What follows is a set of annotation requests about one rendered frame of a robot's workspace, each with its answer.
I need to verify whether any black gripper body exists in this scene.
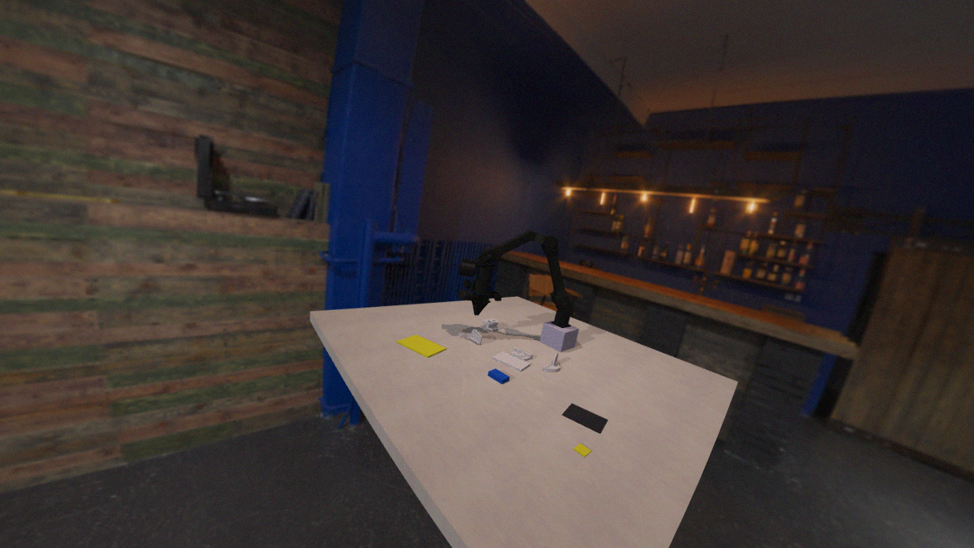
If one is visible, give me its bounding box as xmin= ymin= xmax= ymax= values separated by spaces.
xmin=457 ymin=278 xmax=502 ymax=301

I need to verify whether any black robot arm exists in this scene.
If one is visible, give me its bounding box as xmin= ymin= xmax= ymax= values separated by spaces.
xmin=459 ymin=230 xmax=575 ymax=328

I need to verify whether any blue rectangular block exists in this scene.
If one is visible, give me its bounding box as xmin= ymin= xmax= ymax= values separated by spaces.
xmin=488 ymin=368 xmax=509 ymax=384

